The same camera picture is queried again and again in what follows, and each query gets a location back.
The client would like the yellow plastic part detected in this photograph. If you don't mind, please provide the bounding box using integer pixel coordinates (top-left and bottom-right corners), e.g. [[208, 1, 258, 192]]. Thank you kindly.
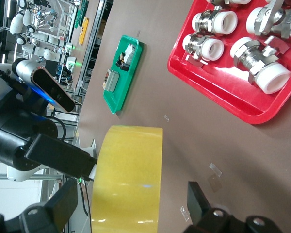
[[78, 17, 90, 46]]

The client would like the red plastic tray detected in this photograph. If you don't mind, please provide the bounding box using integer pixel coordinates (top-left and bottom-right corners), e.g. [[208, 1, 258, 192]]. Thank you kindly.
[[167, 0, 291, 125]]

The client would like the yellow tape roll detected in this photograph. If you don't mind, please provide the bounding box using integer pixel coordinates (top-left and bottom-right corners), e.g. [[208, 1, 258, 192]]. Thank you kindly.
[[91, 125, 163, 233]]

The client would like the green plastic tray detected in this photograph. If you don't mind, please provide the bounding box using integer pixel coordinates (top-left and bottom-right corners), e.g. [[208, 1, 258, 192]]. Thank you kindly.
[[102, 34, 144, 115]]

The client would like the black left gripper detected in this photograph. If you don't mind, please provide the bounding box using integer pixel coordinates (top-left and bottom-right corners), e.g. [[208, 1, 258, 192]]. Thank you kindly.
[[0, 93, 97, 182]]

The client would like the white metal pipe fitting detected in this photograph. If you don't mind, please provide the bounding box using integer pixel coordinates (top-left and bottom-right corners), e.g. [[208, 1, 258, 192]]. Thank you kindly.
[[246, 0, 291, 41], [191, 8, 238, 37], [229, 35, 291, 95], [182, 33, 225, 70]]

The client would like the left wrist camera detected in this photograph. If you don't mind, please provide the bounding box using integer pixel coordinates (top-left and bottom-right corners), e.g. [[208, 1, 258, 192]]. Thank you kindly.
[[11, 58, 76, 113]]

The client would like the grey switch box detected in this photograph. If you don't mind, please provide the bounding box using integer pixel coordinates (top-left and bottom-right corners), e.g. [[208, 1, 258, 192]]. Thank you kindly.
[[103, 69, 120, 92]]

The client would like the aluminium frame rail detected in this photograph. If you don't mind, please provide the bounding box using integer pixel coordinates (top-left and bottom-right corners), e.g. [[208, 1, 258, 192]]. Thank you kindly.
[[74, 0, 109, 98]]

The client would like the white circuit breaker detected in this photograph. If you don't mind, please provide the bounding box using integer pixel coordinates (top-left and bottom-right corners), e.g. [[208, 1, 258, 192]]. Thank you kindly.
[[124, 43, 137, 60]]

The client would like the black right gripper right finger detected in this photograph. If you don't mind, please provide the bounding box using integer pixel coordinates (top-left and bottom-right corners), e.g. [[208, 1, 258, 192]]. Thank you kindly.
[[181, 181, 236, 233]]

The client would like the green board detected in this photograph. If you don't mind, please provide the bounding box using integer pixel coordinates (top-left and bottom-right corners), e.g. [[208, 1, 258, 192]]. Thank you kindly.
[[74, 0, 89, 27]]

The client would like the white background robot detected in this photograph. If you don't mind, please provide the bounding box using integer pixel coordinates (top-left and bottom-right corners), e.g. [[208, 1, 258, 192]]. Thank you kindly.
[[9, 0, 64, 61]]

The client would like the black yellow push button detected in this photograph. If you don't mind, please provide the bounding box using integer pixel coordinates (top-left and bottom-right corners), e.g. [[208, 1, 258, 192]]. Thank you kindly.
[[115, 52, 127, 69]]

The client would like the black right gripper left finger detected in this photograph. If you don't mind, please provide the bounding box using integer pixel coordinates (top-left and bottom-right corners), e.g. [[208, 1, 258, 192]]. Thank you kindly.
[[19, 179, 78, 233]]

